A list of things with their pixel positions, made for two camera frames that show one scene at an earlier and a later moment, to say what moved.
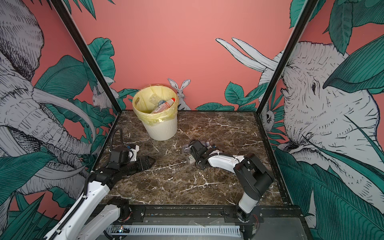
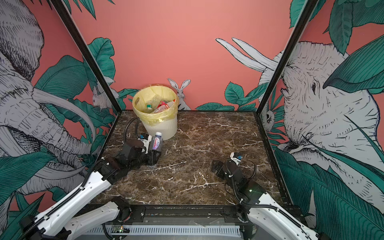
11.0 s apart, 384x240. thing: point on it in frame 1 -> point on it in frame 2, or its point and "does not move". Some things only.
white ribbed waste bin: (166, 132) does not move
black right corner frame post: (308, 8) does not move
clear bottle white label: (192, 160) -> (152, 104)
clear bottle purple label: (186, 148) -> (157, 144)
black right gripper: (198, 164) -> (217, 166)
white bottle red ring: (164, 106) does not move
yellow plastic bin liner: (142, 105) does not move
